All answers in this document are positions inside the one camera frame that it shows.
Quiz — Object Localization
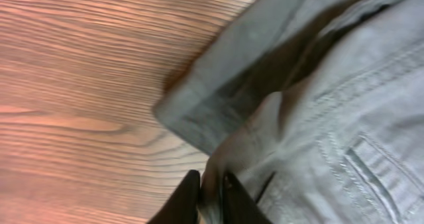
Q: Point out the grey cargo shorts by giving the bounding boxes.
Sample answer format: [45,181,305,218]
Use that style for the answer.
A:
[154,0,423,223]

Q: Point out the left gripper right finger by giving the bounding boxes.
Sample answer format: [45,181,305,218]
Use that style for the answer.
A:
[222,172,271,224]

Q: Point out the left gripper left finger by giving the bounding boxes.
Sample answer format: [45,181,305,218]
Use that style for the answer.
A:
[147,170,201,224]

